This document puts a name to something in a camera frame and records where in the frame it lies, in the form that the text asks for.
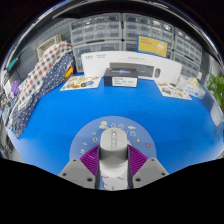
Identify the potted green plant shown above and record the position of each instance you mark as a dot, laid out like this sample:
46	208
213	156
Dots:
216	88

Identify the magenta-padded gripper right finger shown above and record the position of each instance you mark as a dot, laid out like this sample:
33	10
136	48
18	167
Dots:
150	170

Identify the plaid checkered cloth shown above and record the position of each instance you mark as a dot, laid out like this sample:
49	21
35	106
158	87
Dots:
40	73

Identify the grey parts drawer cabinet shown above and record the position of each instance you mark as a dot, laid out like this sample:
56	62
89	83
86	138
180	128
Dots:
96	31
146	25
188	50

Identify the round blue bunny mouse pad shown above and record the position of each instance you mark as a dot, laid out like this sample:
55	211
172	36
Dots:
86	133

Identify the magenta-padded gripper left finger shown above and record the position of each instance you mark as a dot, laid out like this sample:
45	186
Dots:
78	170

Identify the yellow and red object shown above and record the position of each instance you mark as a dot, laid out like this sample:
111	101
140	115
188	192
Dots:
69	72

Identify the clear tissue pack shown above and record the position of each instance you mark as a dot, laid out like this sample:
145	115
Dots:
193	88

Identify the yellow card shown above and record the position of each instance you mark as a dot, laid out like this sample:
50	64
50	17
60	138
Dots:
151	46

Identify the long white keyboard box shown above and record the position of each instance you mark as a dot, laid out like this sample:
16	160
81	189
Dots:
95	63

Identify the teal object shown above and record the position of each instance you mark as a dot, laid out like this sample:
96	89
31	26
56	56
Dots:
13	64

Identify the small dark box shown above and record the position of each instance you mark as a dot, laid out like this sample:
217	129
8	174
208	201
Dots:
120	78

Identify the colourful picture card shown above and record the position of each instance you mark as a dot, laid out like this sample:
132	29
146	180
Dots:
80	83
173	90

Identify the purple object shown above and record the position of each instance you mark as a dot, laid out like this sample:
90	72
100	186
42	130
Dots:
14	87

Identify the navy polka dot cloth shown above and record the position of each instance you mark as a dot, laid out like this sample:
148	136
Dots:
23	116

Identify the white computer mouse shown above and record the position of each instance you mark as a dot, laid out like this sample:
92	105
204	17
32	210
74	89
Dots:
113	150

